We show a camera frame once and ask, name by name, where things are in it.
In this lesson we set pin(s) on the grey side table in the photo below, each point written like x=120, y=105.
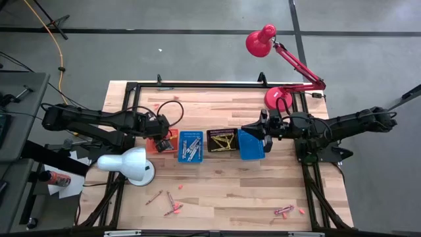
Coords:
x=23, y=118

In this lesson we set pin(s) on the orange plastic basket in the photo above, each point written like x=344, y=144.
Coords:
x=151, y=149

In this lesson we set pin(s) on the black bar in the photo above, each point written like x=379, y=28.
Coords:
x=411, y=93

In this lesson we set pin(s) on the black table clamp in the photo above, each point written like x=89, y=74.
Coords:
x=159, y=80
x=262, y=78

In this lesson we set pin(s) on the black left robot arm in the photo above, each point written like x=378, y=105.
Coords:
x=92, y=116

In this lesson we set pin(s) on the silver metal bracket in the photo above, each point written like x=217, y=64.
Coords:
x=121, y=233
x=306, y=234

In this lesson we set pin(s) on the black tripod stand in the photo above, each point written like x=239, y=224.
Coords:
x=50, y=19

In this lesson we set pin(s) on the white crayon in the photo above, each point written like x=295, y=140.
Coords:
x=193, y=151
x=190, y=156
x=199, y=149
x=194, y=144
x=184, y=149

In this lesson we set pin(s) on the blue plastic basket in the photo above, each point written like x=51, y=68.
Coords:
x=250, y=148
x=181, y=159

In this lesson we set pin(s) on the white paper sheet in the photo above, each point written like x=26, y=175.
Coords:
x=70, y=189

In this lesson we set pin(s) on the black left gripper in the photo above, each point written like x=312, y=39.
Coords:
x=158, y=128

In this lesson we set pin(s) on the white desk lamp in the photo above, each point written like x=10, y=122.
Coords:
x=125, y=163

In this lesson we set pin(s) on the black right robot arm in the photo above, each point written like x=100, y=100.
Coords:
x=355, y=121

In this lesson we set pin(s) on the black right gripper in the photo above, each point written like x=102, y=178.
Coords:
x=279, y=130

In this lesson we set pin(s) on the black plastic basket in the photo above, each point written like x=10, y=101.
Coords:
x=234, y=146

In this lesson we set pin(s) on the purple crayon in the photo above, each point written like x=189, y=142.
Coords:
x=283, y=209

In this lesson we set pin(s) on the red desk lamp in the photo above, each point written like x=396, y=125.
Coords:
x=260, y=42

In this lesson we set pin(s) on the orange spray can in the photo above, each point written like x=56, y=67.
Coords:
x=57, y=179

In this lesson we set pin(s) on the black caster wheel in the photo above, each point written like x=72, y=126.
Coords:
x=32, y=224

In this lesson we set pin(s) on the black metal tool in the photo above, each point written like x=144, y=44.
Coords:
x=10, y=98

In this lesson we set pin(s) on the black beam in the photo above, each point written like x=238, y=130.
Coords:
x=52, y=158

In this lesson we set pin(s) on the red crayon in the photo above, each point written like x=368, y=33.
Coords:
x=170, y=199

